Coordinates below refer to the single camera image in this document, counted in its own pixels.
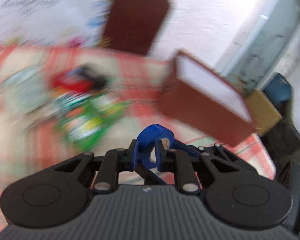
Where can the light blue painted door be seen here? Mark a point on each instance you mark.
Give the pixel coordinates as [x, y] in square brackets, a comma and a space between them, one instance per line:
[259, 45]

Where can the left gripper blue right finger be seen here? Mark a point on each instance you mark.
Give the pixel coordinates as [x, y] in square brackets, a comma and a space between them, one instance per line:
[178, 157]

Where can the tan cardboard carton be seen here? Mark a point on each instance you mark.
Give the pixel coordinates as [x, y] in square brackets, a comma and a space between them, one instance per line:
[264, 113]

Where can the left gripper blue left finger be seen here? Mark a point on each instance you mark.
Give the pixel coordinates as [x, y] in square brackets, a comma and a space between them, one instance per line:
[145, 143]

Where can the brown cardboard storage box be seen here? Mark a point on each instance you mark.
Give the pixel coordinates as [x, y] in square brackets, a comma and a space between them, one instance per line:
[195, 95]

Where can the black electrical tape roll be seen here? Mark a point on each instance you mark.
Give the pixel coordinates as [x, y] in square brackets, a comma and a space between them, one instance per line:
[99, 81]

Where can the green snack packet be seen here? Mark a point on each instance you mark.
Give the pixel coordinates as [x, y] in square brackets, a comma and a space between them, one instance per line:
[83, 122]

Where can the red electrical tape roll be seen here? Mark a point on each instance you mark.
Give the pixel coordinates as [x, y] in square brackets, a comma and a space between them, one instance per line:
[73, 82]

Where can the clear packing tape roll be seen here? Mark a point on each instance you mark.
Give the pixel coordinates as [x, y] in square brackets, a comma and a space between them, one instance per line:
[24, 91]

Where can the floral plastic bedding bag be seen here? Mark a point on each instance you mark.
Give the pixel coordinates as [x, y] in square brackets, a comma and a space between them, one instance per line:
[73, 23]

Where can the red plaid bed blanket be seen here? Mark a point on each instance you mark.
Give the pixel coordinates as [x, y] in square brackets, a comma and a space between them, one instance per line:
[135, 82]

